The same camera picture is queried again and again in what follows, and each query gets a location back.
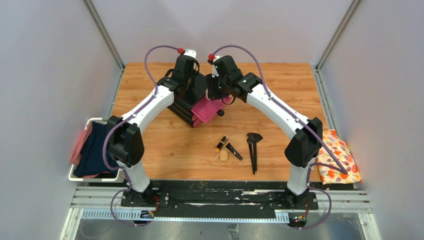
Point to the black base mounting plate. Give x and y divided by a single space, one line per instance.
211 199

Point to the black round drawer knob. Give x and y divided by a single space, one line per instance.
221 112

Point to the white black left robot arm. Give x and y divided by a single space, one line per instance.
125 144

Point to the black mascara tube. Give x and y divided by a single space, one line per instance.
234 151

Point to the black drawer organizer box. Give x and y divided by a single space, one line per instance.
182 107

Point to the yellow egg makeup sponge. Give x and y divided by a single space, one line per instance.
223 155

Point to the floral orange cloth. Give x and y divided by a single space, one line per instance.
342 152

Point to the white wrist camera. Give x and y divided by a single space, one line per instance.
190 52
215 72

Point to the black fan makeup brush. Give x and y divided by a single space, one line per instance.
255 138

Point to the black gold lipstick case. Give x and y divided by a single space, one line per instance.
221 143

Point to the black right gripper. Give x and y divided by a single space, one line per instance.
212 93

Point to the pink top drawer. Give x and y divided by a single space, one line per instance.
205 110

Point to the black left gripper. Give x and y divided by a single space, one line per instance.
192 83

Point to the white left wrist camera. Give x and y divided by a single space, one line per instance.
190 52

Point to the white laundry basket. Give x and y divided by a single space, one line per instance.
118 179

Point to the pink cloth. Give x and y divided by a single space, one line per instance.
76 155

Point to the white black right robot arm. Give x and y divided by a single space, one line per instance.
305 135

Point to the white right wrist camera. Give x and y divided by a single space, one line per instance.
215 72

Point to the navy blue cloth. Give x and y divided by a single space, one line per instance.
92 164

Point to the black flat makeup brush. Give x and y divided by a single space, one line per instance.
251 153

